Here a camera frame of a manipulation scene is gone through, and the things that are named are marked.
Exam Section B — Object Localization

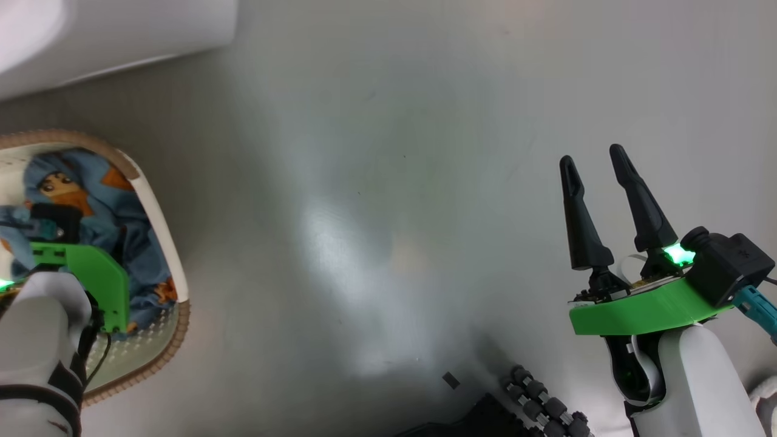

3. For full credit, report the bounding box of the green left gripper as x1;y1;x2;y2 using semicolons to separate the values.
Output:
27;242;131;334

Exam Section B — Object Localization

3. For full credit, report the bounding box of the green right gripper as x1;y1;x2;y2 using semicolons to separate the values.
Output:
559;143;733;337

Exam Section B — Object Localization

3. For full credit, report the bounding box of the blue cartoon print garment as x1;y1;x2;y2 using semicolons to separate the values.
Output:
0;149;178;333

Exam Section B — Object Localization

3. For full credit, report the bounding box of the cream perforated basket brown rim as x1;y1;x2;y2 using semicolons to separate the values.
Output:
0;129;191;407

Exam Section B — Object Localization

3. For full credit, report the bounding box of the white front-load washing machine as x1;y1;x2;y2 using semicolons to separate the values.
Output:
0;0;238;101

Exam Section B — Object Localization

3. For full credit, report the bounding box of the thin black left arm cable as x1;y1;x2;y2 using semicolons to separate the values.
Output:
84;328;114;390

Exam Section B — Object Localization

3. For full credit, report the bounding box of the teal left camera cable plug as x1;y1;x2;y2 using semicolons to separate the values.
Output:
0;218;63;241

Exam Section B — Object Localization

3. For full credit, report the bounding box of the teal camera cable plug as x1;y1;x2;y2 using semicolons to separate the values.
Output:
731;285;777;345
0;218;63;241

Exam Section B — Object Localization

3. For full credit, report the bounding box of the teal right camera cable plug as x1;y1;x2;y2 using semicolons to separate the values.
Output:
731;285;777;345

